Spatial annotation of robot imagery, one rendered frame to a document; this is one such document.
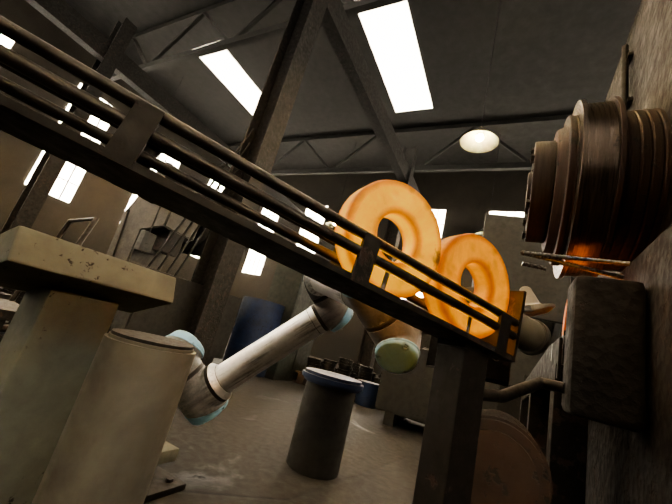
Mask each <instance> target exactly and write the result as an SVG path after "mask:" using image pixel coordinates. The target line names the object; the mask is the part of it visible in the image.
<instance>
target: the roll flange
mask: <svg viewBox="0 0 672 504"><path fill-rule="evenodd" d="M608 101H613V102H615V104H616V106H617V108H618V112H619V119H620V158H619V169H618V178H617V186H616V192H615V199H614V204H613V210H612V215H611V220H610V224H609V228H608V232H607V236H606V240H605V243H604V247H603V250H602V253H601V255H600V258H602V259H612V260H622V261H631V262H632V261H633V260H634V259H635V258H636V257H637V256H638V255H640V254H641V253H642V252H643V251H644V250H645V249H646V248H647V247H648V246H649V245H650V244H651V243H652V242H653V241H654V240H655V239H656V237H657V235H658V232H659V229H660V226H661V223H662V219H663V216H664V212H665V208H666V203H667V199H668V194H669V188H670V181H671V173H672V131H671V126H670V122H669V119H668V116H667V114H666V113H665V111H664V110H662V109H660V108H653V109H642V110H631V111H626V107H625V103H624V101H623V99H622V98H621V97H620V96H613V97H611V98H609V99H608ZM626 267H627V266H622V265H613V264H603V263H597V265H596V267H595V269H599V270H607V271H617V272H622V271H623V270H624V269H625V268H626Z"/></svg>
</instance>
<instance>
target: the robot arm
mask: <svg viewBox="0 0 672 504"><path fill-rule="evenodd" d="M304 286H305V288H306V290H307V293H308V295H309V296H310V298H311V300H312V301H313V303H314V304H313V305H311V306H310V308H308V309H306V310H305V311H303V312H302V313H300V314H298V315H297V316H295V317H294V318H292V319H290V320H289V321H287V322H286V323H284V324H282V325H281V326H279V327H278V328H276V329H274V330H273V331H271V332H270V333H268V334H267V335H265V336H263V337H262V338H260V339H259V340H257V341H255V342H254V343H252V344H251V345H249V346H247V347H246V348H244V349H243V350H241V351H239V352H238V353H236V354H235V355H233V356H231V357H230V358H228V359H227V360H225V361H223V362H222V363H220V364H219V365H218V364H215V363H211V364H209V365H208V366H206V367H205V365H204V364H203V362H202V361H201V360H200V359H202V358H203V356H204V348H203V346H202V344H201V343H200V341H198V340H197V338H196V337H195V336H194V335H192V334H191V333H189V332H187V331H183V330H177V331H174V332H173V333H171V334H169V335H167V336H165V337H168V338H172V339H176V340H179V341H182V342H186V343H188V344H191V345H193V346H194V348H193V349H194V351H195V352H196V355H195V358H194V361H193V363H192V366H191V369H190V372H189V375H188V378H187V381H186V383H185V386H184V389H183V392H182V395H181V398H180V401H179V403H178V406H177V407H178V408H179V410H180V411H181V412H182V414H183V415H184V417H185V418H186V419H187V420H188V421H189V422H190V423H191V424H192V425H196V426H197V425H202V424H204V423H206V422H208V421H210V420H212V419H213V418H215V417H216V416H217V415H218V414H220V413H221V412H222V410H223V409H225V407H226V406H227V404H228V399H229V398H230V397H231V394H232V390H234V389H235V388H237V387H239V386H240V385H242V384H243V383H245V382H246V381H248V380H250V379H251V378H253V377H254V376H256V375H257V374H259V373H261V372H262V371H264V370H265V369H267V368H269V367H270V366H272V365H273V364H275V363H276V362H278V361H280V360H281V359H283V358H284V357H286V356H287V355H289V354H291V353H292V352H294V351H295V350H297V349H299V348H300V347H302V346H303V345H305V344H306V343H308V342H310V341H311V340H313V339H314V338H316V337H317V336H319V335H321V334H322V333H324V332H327V331H328V330H330V331H332V332H336V331H338V330H340V329H342V328H343V327H344V326H345V325H346V324H347V323H348V322H349V321H350V320H351V318H352V316H353V310H354V312H355V313H356V315H357V316H358V318H359V320H360V321H361V323H362V324H363V326H364V327H365V329H366V331H367V333H368V334H369V336H370V337H371V339H372V340H373V342H374V344H375V345H376V348H375V358H376V361H377V363H378V364H379V365H380V366H381V367H382V368H383V369H384V370H386V371H388V372H390V373H394V374H404V373H407V372H410V371H411V370H413V369H414V368H415V367H416V365H417V363H418V359H419V358H420V345H421V337H422V335H428V334H427V333H425V332H423V331H421V330H419V329H416V328H414V327H412V326H410V325H408V324H406V323H404V322H402V321H400V320H398V319H396V318H393V317H391V316H389V315H387V314H385V313H383V312H381V311H379V310H377V309H375V308H372V307H370V306H368V305H366V304H364V303H362V302H360V301H358V300H356V299H354V298H351V297H349V296H347V295H345V294H343V293H341V292H339V291H337V290H334V289H332V288H330V287H328V286H325V285H323V284H321V283H320V282H318V281H316V280H314V279H312V278H310V277H307V276H305V275H304ZM519 291H526V292H527V294H526V300H525V306H524V312H523V313H524V314H525V315H527V316H529V317H530V316H535V315H540V314H544V313H547V312H549V311H550V310H552V309H553V308H555V304H541V303H540V302H539V301H538V299H537V297H536V296H535V294H534V293H533V291H532V289H531V288H530V287H528V286H523V287H521V288H520V290H519Z"/></svg>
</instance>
